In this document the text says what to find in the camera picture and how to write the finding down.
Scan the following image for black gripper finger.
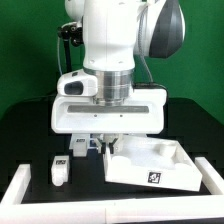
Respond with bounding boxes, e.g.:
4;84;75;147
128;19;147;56
93;134;106;154
109;135;119;154

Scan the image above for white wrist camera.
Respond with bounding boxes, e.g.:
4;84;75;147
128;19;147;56
57;70;98;97

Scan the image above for black cable on table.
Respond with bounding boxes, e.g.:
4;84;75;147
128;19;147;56
19;93;58;104

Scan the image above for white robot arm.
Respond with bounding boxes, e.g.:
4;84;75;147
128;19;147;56
51;0;185;156

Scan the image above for white U-shaped fence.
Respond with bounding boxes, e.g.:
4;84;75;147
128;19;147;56
0;157;224;224

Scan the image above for white square tabletop part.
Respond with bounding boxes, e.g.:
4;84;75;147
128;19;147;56
103;135;202;191

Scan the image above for white tag sheet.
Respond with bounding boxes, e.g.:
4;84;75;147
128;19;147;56
69;134;96;150

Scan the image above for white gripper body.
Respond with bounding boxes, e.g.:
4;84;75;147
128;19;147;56
51;89;167;134

